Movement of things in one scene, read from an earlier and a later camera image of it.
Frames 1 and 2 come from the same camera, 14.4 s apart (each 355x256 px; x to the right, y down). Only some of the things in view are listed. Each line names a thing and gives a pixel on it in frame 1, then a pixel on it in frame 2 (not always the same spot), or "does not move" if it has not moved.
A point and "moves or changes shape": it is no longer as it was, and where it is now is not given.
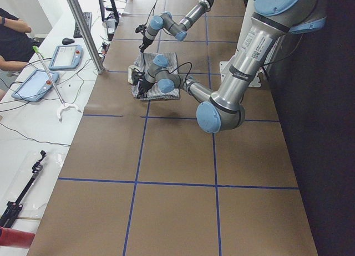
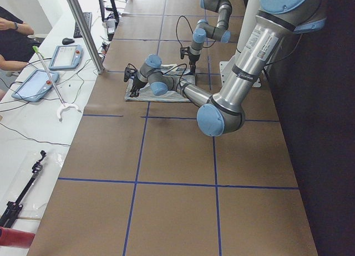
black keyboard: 87,16 does not move
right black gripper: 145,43 to 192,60
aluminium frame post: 74,3 does not move
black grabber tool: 13,207 does not move
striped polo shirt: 141,87 moves or changes shape
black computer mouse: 67,40 does not move
